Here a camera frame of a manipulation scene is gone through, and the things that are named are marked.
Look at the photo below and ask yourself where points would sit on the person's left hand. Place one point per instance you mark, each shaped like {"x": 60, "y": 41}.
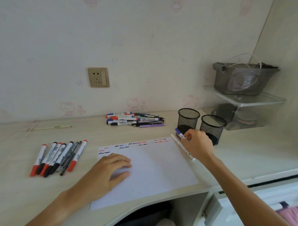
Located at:
{"x": 97, "y": 181}

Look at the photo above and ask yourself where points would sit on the pink round item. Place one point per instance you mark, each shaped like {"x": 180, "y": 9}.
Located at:
{"x": 246, "y": 120}

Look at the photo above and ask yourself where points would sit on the white slim pen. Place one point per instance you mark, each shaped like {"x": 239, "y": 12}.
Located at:
{"x": 178, "y": 142}

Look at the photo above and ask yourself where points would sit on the black mesh cup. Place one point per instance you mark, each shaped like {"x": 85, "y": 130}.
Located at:
{"x": 213, "y": 130}
{"x": 188, "y": 121}

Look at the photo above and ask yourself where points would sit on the person's right forearm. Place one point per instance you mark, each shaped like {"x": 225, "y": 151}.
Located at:
{"x": 239, "y": 191}

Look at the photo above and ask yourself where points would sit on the white paper sheet with squiggles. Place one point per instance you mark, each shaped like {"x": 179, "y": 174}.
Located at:
{"x": 158, "y": 167}

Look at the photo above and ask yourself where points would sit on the gold wall socket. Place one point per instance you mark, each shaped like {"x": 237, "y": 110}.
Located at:
{"x": 96, "y": 78}

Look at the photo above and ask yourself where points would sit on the clear acrylic rack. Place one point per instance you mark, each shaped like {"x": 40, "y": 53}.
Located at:
{"x": 260, "y": 99}

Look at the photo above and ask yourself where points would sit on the pink mattress sheet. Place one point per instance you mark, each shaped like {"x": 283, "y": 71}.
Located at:
{"x": 291, "y": 216}

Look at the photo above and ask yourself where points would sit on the person's right hand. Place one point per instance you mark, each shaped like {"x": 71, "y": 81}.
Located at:
{"x": 200, "y": 146}

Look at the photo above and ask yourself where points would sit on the blue-capped white marker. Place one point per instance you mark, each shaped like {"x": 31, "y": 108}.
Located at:
{"x": 178, "y": 132}

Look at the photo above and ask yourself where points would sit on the pile of assorted pens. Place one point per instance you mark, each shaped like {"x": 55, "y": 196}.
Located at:
{"x": 121, "y": 121}

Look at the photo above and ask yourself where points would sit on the red-capped white marker pen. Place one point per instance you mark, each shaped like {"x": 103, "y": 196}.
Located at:
{"x": 55, "y": 153}
{"x": 38, "y": 160}
{"x": 78, "y": 156}

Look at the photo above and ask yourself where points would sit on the paper-wrapped chopsticks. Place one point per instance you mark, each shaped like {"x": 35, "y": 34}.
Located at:
{"x": 46, "y": 128}

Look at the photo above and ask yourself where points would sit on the light wooden table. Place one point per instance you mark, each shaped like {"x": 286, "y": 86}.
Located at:
{"x": 232, "y": 149}

